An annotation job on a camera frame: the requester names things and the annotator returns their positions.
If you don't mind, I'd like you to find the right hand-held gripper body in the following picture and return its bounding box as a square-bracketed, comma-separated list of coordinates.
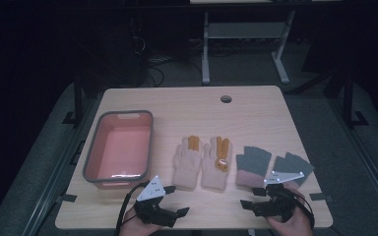
[257, 170, 305, 223]

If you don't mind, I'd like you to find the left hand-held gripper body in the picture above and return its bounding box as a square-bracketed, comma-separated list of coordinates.
[133, 175, 179, 228]

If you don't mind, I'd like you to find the beige glove with orange fingertips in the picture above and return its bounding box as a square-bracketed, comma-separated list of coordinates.
[171, 135, 203, 192]

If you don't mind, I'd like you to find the grey and pink fingerless glove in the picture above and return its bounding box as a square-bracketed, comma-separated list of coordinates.
[272, 151, 316, 191]
[235, 146, 273, 190]

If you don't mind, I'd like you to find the beige glove with bear face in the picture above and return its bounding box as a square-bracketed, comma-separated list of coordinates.
[200, 136, 233, 192]

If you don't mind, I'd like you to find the pink basin with grey rim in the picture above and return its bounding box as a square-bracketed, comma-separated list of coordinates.
[82, 109, 155, 191]

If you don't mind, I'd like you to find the person's left hand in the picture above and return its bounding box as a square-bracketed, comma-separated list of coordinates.
[118, 206, 163, 236]

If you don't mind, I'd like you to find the person's right hand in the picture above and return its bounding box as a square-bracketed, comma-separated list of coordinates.
[265, 188, 315, 236]

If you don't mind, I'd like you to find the grey tape strip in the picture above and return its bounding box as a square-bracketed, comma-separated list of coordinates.
[56, 193, 79, 204]
[309, 193, 335, 203]

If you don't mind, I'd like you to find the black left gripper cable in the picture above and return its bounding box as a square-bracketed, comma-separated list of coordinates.
[113, 181, 153, 236]

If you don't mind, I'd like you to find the metal floor rail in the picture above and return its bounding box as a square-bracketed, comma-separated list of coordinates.
[328, 96, 378, 227]
[21, 94, 104, 236]

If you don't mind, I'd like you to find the black frame post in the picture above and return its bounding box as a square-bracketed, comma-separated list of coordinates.
[342, 63, 369, 128]
[61, 70, 84, 126]

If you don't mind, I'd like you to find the bundle of floor cables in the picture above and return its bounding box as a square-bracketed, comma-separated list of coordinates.
[130, 18, 205, 89]

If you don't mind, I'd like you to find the white metal desk frame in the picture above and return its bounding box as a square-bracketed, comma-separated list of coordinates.
[190, 0, 343, 86]

